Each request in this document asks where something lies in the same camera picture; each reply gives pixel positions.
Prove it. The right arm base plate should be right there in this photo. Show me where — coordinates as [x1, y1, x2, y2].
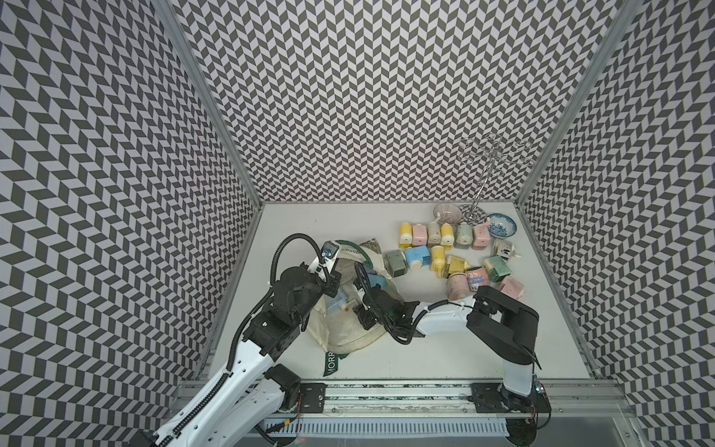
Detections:
[468, 381, 552, 415]

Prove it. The pink block pencil sharpener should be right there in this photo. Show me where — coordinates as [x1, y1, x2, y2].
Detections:
[471, 223, 492, 251]

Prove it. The pink rounded pencil sharpener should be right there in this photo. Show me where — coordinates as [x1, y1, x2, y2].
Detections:
[411, 223, 428, 247]

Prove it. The small pink sharpener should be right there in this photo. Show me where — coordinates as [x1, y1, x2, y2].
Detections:
[499, 276, 525, 300]

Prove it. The white cartoon pencil sharpener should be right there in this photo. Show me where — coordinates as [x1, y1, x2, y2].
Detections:
[426, 220, 441, 248]

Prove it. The blue white patterned bowl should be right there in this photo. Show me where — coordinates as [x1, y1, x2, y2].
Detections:
[487, 213, 518, 240]

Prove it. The yellow round pencil sharpener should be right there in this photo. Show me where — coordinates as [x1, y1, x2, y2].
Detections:
[441, 223, 455, 251]

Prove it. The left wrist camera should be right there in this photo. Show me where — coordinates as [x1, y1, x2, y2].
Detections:
[320, 240, 341, 275]

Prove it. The aluminium mounting rail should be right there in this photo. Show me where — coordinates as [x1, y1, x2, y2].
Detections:
[301, 379, 635, 418]

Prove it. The silver jewelry tree stand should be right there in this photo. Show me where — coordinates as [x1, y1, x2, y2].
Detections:
[458, 133, 534, 226]

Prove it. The blue round pencil sharpener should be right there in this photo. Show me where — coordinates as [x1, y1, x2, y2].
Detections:
[404, 246, 431, 270]

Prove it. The pink ribbed bowl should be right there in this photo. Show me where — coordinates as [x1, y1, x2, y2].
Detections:
[433, 202, 464, 225]

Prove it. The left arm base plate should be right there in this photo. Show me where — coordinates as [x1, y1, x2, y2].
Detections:
[290, 382, 327, 415]

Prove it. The green block pencil sharpener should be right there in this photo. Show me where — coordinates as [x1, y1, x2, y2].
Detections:
[482, 256, 512, 283]

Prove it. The mint green pencil sharpener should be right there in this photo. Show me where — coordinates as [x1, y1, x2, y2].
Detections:
[454, 222, 474, 250]

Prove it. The cream canvas tote bag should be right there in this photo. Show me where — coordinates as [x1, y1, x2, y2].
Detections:
[307, 238, 403, 377]

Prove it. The pink jar shaped sharpener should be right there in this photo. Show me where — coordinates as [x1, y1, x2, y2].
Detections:
[447, 273, 471, 301]

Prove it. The pale blue block sharpener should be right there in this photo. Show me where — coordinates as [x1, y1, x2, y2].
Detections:
[326, 291, 352, 316]

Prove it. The yellow block pencil sharpener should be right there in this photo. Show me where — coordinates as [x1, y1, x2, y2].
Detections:
[398, 222, 413, 250]

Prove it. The small yellow black sharpener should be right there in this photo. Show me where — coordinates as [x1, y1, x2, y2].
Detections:
[442, 255, 471, 279]

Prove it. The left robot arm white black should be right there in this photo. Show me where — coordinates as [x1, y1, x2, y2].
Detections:
[129, 260, 340, 446]

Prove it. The white grey pencil sharpener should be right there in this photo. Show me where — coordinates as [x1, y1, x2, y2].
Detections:
[492, 238, 521, 262]

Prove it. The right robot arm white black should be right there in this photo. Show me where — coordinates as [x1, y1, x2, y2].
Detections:
[353, 282, 550, 418]

